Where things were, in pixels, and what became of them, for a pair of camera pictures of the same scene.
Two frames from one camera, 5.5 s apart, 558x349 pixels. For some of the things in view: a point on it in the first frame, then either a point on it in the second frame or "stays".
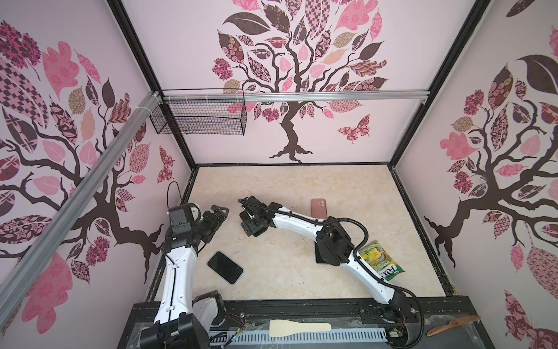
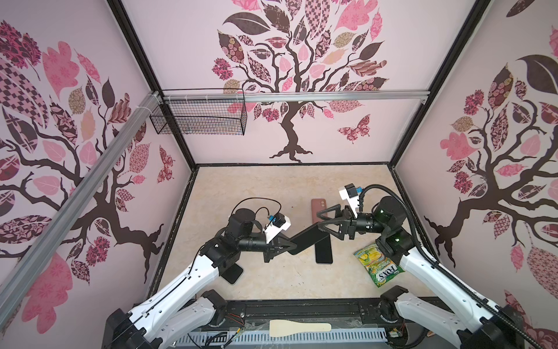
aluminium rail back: (183, 97) stays
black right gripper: (248, 223) to (347, 225)
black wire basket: (227, 118) stays
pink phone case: (319, 209) stays
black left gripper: (215, 222) to (273, 247)
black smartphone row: (319, 258) stays
